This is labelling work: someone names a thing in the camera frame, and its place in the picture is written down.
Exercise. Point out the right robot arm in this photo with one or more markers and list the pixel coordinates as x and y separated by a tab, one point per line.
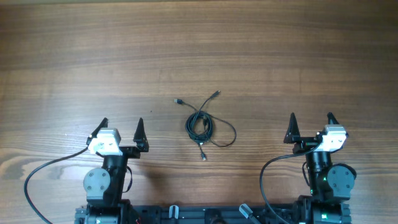
330	183

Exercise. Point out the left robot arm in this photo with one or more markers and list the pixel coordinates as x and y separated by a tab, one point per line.
104	186

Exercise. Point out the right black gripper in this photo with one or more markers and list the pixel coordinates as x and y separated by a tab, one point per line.
310	143

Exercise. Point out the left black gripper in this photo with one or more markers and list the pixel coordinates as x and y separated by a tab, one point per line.
125	150

